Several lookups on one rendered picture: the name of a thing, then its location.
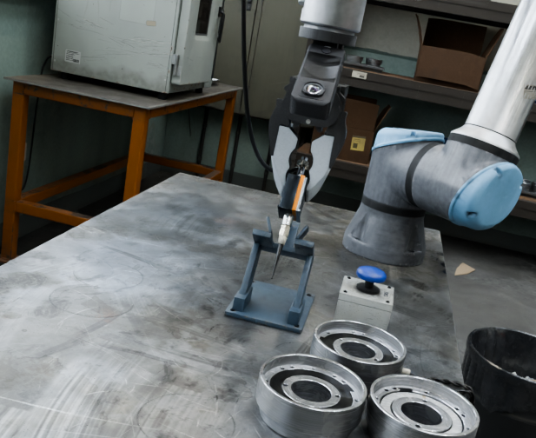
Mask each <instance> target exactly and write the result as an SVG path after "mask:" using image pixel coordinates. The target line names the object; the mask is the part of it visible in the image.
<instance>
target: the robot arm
mask: <svg viewBox="0 0 536 438"><path fill-rule="evenodd" d="M298 3H299V5H303V6H304V7H303V8H302V12H301V22H302V23H304V26H301V27H300V31H299V36H298V37H305V38H310V39H314V41H313V43H311V44H310V45H309V46H308V50H307V53H306V55H305V57H304V60H303V63H302V66H301V69H300V72H299V74H298V75H297V76H291V77H290V80H289V81H290V83H289V84H288V85H286V86H284V90H286V91H287V92H286V95H285V96H284V98H283V99H280V98H278V99H276V105H275V109H274V111H273V113H272V115H271V117H270V120H269V125H268V137H269V146H270V155H271V159H272V166H273V172H274V178H275V184H276V187H277V189H278V191H279V194H280V196H282V192H283V190H284V187H285V183H286V178H287V177H288V171H289V170H290V168H291V165H292V163H291V156H292V153H293V151H294V150H295V149H296V148H297V146H298V142H299V140H300V137H299V136H298V134H297V133H296V132H295V131H294V128H297V127H298V126H299V125H300V124H301V123H303V124H307V125H312V126H315V127H316V130H317V132H319V133H321V132H322V130H323V128H326V127H327V130H326V131H325V133H324V135H322V136H319V137H318V138H316V139H314V140H313V141H312V144H311V154H312V156H313V165H312V166H311V168H310V170H309V181H308V185H307V187H306V189H305V202H309V201H310V200H311V199H312V198H313V197H314V196H315V195H316V194H317V193H318V191H319V190H320V188H321V186H322V184H323V183H324V182H325V180H326V178H327V176H328V173H329V171H330V170H331V169H332V166H333V165H334V162H335V160H336V158H337V156H338V155H339V154H340V152H341V149H342V147H343V145H344V142H345V140H346V136H347V125H346V118H347V112H346V111H344V109H345V104H346V100H347V93H348V88H349V85H347V84H343V83H339V81H340V78H341V72H342V69H343V64H344V60H345V55H346V52H345V50H344V45H347V46H353V47H355V44H356V39H357V36H355V35H354V34H355V33H359V32H360V31H361V25H362V20H363V16H364V12H365V8H366V3H367V0H299V1H298ZM535 101H536V0H520V2H519V5H518V8H517V10H516V11H515V13H514V15H513V19H512V21H511V22H510V25H509V27H508V29H507V31H506V34H505V36H504V38H503V40H502V43H501V45H500V47H499V49H498V52H497V54H496V56H495V58H494V60H493V63H492V65H491V67H490V70H489V71H488V73H487V75H486V79H485V81H484V82H483V84H482V87H481V89H480V92H479V94H478V96H477V98H476V100H475V102H474V105H473V107H472V109H471V112H470V114H469V116H468V118H467V121H466V123H465V125H463V126H462V127H460V128H458V129H455V130H453V131H451V133H450V136H449V137H448V139H447V142H446V144H444V142H445V140H444V135H443V134H442V133H437V132H430V131H423V130H415V129H397V128H384V129H381V130H380V131H379V132H378V134H377V136H376V139H375V143H374V146H373V148H372V151H373V152H372V156H371V160H370V164H369V168H368V173H367V180H366V183H365V188H364V191H363V196H362V199H361V205H360V207H359V208H358V210H357V211H356V213H355V215H354V217H353V219H352V221H351V222H350V223H349V225H348V226H347V229H346V230H345V233H344V237H343V241H342V244H343V246H344V247H345V248H346V249H347V250H349V251H350V252H352V253H354V254H356V255H358V256H361V257H363V258H366V259H368V260H371V261H374V262H380V263H384V264H388V265H394V266H402V267H412V266H417V265H420V264H422V263H423V261H424V257H425V254H426V240H425V229H424V217H425V214H426V211H427V212H430V213H432V214H435V215H437V216H440V217H442V218H445V219H447V220H448V221H451V222H452V223H454V224H456V225H459V226H465V227H468V228H470V229H475V230H484V229H490V228H492V227H493V226H494V225H496V224H498V223H500V222H502V221H503V220H504V219H505V218H506V217H507V216H508V215H509V213H510V212H511V211H512V210H513V208H514V206H515V204H516V203H517V201H518V200H519V196H520V193H521V190H522V187H521V186H520V185H521V184H522V183H523V176H522V174H521V171H520V170H519V169H518V167H517V164H518V162H519V153H518V151H517V149H516V145H515V144H516V142H517V141H518V138H519V135H520V133H521V131H522V129H523V127H524V125H525V123H526V120H527V118H528V116H529V114H530V112H531V110H532V107H533V105H534V103H535ZM341 102H342V104H341ZM291 121H293V122H294V123H291Z"/></svg>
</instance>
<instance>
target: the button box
mask: <svg viewBox="0 0 536 438"><path fill-rule="evenodd" d="M364 284H365V281H364V280H361V279H357V278H353V277H350V276H346V275H345V276H344V279H343V283H342V285H341V291H340V293H339V298H338V302H337V306H336V310H335V314H334V320H351V321H357V322H364V323H367V324H370V325H373V326H375V327H378V328H380V329H384V330H386V331H387V326H388V323H389V319H390V315H391V312H392V308H393V302H394V287H390V286H386V285H382V284H379V283H374V286H373V288H372V289H367V288H365V287H364Z"/></svg>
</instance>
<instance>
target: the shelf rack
mask: <svg viewBox="0 0 536 438"><path fill-rule="evenodd" d="M367 3H368V4H372V5H378V6H382V7H388V8H392V9H397V10H406V11H411V12H416V13H420V14H426V15H430V16H436V17H444V18H450V19H454V20H460V21H464V22H469V23H478V24H484V25H489V26H493V27H499V28H504V29H508V27H509V25H510V22H511V21H512V19H513V15H514V13H515V11H516V10H517V8H518V5H513V4H508V3H499V2H494V1H488V0H367ZM339 83H343V84H347V85H349V86H351V87H355V88H360V89H364V90H372V91H377V92H381V93H387V94H391V95H396V96H404V97H408V98H413V99H417V100H421V101H426V102H430V103H438V104H443V105H447V106H452V107H456V108H462V109H466V110H471V109H472V107H473V105H474V102H475V100H476V98H477V96H478V94H479V92H480V91H478V93H477V92H472V91H468V90H459V89H455V88H450V87H446V86H441V85H436V84H431V83H423V82H419V81H414V78H413V77H410V76H401V75H396V74H392V73H387V72H381V73H377V72H372V71H367V70H359V69H354V68H349V67H345V66H343V69H342V72H341V78H340V81H339ZM527 121H528V122H532V123H536V103H535V104H534V105H533V107H532V110H531V112H530V114H529V116H528V118H527ZM309 131H310V129H301V140H300V142H299V147H298V149H297V148H296V149H295V150H294V151H293V153H292V156H291V163H292V165H291V168H290V169H292V168H294V167H297V161H298V160H301V157H302V156H305V157H307V158H308V162H309V166H308V169H305V170H307V171H309V170H310V168H311V166H312V165H313V156H312V154H311V153H309V151H310V145H311V142H310V139H309V138H308V136H309ZM371 156H372V154H370V155H369V158H368V163H367V164H363V163H355V162H350V161H346V160H341V159H337V158H336V160H335V162H334V165H333V166H332V169H331V170H330V171H329V173H328V176H335V177H339V178H343V179H347V180H351V181H355V182H359V183H366V180H367V173H368V168H369V164H370V160H371ZM509 215H510V216H517V217H522V218H526V219H530V220H534V221H536V198H532V197H529V196H522V195H520V196H519V200H518V201H517V203H516V204H515V206H514V208H513V210H512V211H511V212H510V213H509Z"/></svg>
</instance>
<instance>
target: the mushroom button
mask: <svg viewBox="0 0 536 438"><path fill-rule="evenodd" d="M356 275H357V276H358V277H360V279H362V280H364V281H365V284H364V287H365V288H367V289H372V288H373V286H374V283H382V282H384V281H385V280H386V278H387V276H386V273H385V272H384V271H382V270H381V269H378V268H376V267H372V266H361V267H359V268H358V269H357V271H356Z"/></svg>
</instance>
